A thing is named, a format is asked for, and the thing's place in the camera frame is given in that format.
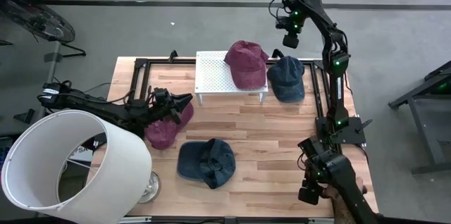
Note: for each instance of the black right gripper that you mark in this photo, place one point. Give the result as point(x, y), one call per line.
point(291, 41)

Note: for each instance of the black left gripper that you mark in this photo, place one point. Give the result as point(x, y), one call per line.
point(160, 109)

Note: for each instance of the navy denim baseball cap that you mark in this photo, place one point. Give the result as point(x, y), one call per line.
point(206, 162)
point(287, 76)

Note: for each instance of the maroon baseball cap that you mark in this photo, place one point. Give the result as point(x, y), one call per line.
point(162, 134)
point(246, 65)

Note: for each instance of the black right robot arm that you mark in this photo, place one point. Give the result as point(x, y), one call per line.
point(336, 86)

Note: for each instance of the person's forearm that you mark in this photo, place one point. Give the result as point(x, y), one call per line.
point(340, 213)

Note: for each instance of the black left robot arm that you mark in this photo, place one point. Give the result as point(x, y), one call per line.
point(88, 103)

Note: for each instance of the black clamp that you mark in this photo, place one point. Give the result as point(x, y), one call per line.
point(277, 53)
point(172, 56)

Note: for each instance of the white perforated metal rack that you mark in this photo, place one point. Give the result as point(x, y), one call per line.
point(211, 74)

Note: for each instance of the white lamp shade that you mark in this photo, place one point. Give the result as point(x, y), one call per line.
point(123, 167)

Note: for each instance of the white printed label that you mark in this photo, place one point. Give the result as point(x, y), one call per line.
point(84, 154)

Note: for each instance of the grey metal stand pole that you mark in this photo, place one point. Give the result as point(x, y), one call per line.
point(51, 69)

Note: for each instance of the dark metal table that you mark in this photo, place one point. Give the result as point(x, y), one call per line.
point(421, 125)

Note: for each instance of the black box with green light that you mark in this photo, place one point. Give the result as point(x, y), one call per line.
point(440, 88)

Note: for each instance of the black floor fan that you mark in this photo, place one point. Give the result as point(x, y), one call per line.
point(42, 23)

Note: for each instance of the person's hand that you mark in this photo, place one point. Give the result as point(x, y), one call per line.
point(333, 193)

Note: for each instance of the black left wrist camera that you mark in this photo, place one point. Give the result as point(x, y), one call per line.
point(161, 94)

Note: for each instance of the black aluminium table frame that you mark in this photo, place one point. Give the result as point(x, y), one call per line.
point(165, 61)

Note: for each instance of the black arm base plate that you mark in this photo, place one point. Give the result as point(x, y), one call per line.
point(352, 134)

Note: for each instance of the grey metal bracket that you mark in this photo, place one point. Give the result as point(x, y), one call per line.
point(320, 221)
point(135, 219)

